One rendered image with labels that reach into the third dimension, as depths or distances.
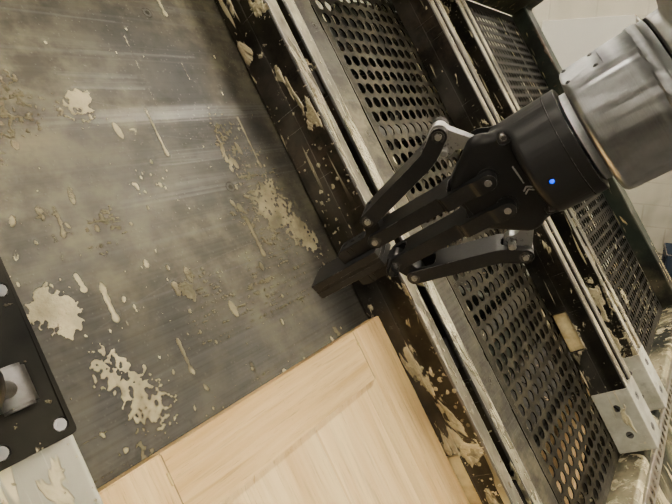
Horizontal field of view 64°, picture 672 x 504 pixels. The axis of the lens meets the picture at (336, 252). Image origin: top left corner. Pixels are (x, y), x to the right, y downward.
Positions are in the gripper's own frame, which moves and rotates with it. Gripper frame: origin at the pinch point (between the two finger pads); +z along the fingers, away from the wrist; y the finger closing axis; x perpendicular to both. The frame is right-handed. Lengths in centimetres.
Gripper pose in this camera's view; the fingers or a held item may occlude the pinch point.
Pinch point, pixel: (350, 266)
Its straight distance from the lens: 45.7
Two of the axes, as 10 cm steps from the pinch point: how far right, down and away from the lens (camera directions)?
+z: -7.4, 4.4, 5.1
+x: -2.3, 5.4, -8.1
